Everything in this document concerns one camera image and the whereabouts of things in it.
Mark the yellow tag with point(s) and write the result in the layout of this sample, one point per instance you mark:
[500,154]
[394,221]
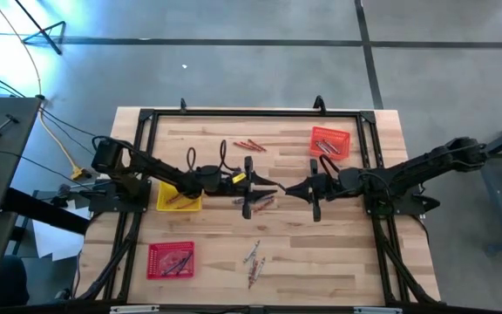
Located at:
[239,178]

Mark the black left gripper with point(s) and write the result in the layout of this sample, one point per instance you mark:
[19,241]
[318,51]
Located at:
[235,187]

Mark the black frame clamp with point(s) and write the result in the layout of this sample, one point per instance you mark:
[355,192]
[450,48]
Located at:
[183,104]
[319,104]

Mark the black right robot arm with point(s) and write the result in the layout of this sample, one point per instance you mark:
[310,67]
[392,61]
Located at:
[416,168]

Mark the orange plastic basket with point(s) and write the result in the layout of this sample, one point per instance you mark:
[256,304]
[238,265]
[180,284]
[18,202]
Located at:
[338,133]

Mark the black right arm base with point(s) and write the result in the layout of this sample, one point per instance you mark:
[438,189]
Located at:
[425,204]

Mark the white paper sheets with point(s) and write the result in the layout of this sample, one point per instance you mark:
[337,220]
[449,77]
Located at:
[55,244]

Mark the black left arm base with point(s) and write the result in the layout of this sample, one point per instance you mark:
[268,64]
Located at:
[103,205]

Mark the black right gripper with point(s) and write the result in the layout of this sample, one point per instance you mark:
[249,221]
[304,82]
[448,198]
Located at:
[329,187]

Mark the dark grey desk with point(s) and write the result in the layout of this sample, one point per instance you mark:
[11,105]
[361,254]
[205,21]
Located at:
[15,144]

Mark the red plastic basket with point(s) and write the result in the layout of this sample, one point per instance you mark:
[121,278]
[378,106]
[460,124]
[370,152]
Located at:
[153,246]

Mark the person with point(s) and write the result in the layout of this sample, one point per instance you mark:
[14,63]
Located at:
[11,283]

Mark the silver bracket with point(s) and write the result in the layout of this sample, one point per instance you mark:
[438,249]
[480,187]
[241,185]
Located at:
[377,310]
[134,309]

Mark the red-orange crayon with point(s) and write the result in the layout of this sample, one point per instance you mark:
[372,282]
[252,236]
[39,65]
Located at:
[263,206]

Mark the black desk beam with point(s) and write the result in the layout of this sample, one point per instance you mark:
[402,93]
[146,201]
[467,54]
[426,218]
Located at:
[46,211]

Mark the yellow plastic basket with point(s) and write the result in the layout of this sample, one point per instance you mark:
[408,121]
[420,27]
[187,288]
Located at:
[161,207]

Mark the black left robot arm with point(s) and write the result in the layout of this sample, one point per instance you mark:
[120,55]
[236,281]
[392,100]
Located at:
[155,168]

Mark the black aluminium table frame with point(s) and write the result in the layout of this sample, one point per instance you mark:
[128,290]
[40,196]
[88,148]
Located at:
[255,113]

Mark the black tripod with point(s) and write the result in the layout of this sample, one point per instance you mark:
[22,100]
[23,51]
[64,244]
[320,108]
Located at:
[57,49]

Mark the purple crayon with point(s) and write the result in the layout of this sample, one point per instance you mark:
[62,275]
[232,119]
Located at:
[266,198]

